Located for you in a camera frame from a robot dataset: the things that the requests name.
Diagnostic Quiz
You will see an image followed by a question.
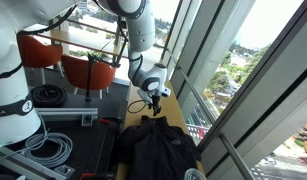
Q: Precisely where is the grey coiled cable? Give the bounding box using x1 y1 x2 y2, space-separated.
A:
24 132 74 169

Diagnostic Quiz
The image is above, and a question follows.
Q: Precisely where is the black coiled cable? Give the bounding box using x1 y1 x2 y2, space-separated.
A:
30 83 68 108

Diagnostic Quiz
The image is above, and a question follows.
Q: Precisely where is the black zip jumper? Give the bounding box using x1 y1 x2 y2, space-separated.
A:
116 115 201 180

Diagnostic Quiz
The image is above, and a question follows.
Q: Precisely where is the orange chair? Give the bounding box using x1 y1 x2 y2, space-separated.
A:
16 34 65 86
61 55 116 99

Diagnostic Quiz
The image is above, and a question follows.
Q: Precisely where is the clear plastic cup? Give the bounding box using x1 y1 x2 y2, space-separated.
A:
184 168 207 180

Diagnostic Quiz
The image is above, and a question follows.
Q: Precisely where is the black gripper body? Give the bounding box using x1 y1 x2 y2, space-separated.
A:
149 95 161 116

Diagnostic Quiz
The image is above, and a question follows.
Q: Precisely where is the aluminium frame corner bracket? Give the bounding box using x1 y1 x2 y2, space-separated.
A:
54 165 75 180

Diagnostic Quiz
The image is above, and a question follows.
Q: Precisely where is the right orange chair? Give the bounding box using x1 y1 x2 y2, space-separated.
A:
61 55 116 99

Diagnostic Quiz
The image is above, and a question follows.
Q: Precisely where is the aluminium extrusion rail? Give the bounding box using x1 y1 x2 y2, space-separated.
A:
36 108 98 127

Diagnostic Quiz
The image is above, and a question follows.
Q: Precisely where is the red clamp bottom edge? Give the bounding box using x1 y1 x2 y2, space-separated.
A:
80 172 116 180

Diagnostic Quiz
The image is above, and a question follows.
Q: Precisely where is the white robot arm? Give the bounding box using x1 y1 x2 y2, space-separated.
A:
0 0 170 148

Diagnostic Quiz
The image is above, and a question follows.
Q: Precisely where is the black tripod stand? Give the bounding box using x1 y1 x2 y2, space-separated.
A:
85 29 128 101

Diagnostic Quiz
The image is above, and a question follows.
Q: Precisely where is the metal window handrail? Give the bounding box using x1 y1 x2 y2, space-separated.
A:
164 48 256 180

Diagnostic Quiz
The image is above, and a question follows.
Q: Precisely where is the left orange chair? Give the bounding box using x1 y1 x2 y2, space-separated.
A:
16 34 65 86

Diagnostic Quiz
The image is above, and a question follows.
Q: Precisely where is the red handled clamp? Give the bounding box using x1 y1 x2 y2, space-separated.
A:
100 117 122 124

